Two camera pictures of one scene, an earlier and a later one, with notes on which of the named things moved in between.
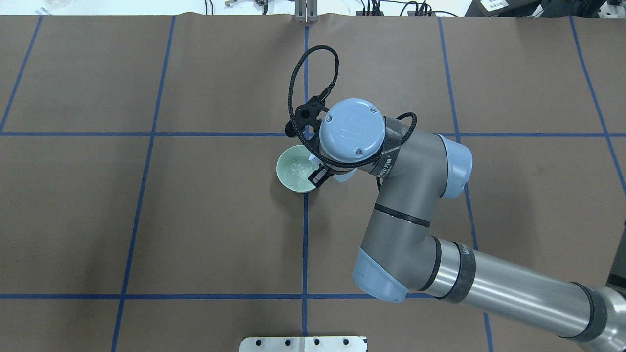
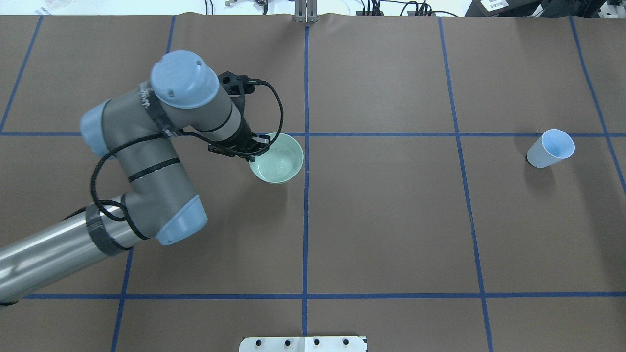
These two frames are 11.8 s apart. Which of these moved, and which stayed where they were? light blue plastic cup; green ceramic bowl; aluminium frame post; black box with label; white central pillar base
Moved: green ceramic bowl; light blue plastic cup
Stayed: white central pillar base; black box with label; aluminium frame post
